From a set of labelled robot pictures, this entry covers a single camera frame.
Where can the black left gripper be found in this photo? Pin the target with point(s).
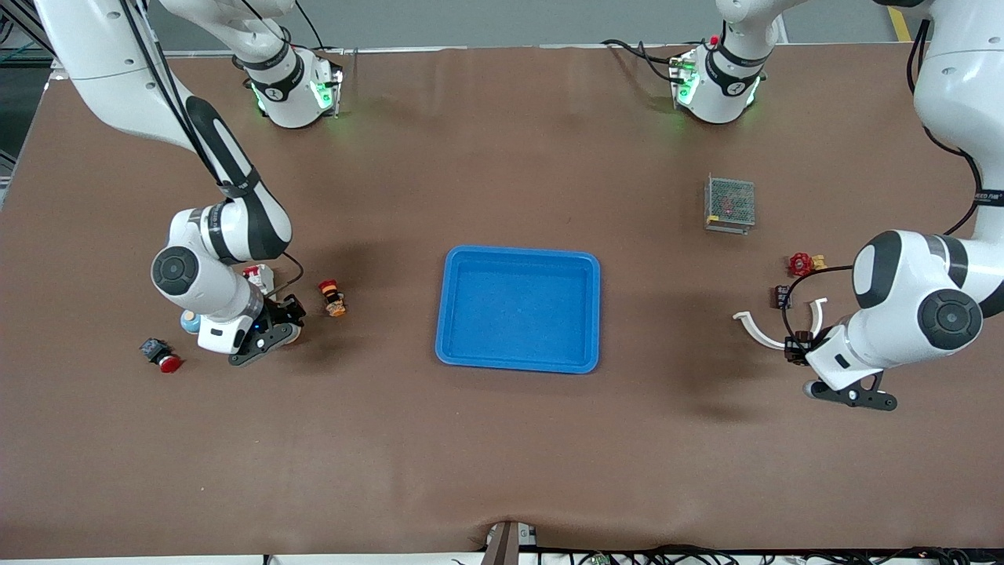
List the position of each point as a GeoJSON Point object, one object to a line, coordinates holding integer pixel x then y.
{"type": "Point", "coordinates": [798, 348]}

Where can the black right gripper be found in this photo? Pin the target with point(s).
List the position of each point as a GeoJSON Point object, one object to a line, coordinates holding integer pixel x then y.
{"type": "Point", "coordinates": [276, 312]}

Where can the black electrolytic capacitor block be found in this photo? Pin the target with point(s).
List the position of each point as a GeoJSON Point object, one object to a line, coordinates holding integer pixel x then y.
{"type": "Point", "coordinates": [795, 355]}

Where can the blue call bell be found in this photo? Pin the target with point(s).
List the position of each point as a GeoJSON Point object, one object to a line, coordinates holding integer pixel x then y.
{"type": "Point", "coordinates": [295, 339]}
{"type": "Point", "coordinates": [188, 322]}

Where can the black terminal block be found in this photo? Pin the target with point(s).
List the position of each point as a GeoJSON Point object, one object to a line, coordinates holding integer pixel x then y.
{"type": "Point", "coordinates": [783, 297]}

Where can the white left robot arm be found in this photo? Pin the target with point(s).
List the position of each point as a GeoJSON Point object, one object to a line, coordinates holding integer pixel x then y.
{"type": "Point", "coordinates": [871, 349]}

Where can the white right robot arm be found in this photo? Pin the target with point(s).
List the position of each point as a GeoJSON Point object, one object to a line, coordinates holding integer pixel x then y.
{"type": "Point", "coordinates": [110, 78]}

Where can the blue plastic tray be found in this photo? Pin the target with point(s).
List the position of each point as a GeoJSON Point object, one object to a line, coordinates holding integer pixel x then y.
{"type": "Point", "coordinates": [518, 314]}

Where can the white red circuit breaker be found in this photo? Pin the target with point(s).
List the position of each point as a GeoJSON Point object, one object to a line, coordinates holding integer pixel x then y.
{"type": "Point", "coordinates": [263, 276]}

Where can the white curved plastic clip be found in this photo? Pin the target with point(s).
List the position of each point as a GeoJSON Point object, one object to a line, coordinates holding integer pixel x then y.
{"type": "Point", "coordinates": [761, 340]}

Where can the red mushroom push button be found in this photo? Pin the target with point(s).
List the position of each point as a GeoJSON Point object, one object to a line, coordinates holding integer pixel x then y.
{"type": "Point", "coordinates": [161, 355]}

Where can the metal mesh power supply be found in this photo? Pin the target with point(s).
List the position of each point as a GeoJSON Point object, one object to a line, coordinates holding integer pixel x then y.
{"type": "Point", "coordinates": [729, 204]}

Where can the brown table mat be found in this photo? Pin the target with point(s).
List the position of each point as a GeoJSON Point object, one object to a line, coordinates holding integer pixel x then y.
{"type": "Point", "coordinates": [502, 455]}

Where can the grey metal table clamp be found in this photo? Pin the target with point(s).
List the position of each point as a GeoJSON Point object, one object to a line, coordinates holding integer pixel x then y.
{"type": "Point", "coordinates": [508, 545]}

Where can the orange emergency stop switch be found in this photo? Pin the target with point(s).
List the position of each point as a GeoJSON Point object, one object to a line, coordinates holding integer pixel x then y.
{"type": "Point", "coordinates": [333, 299]}

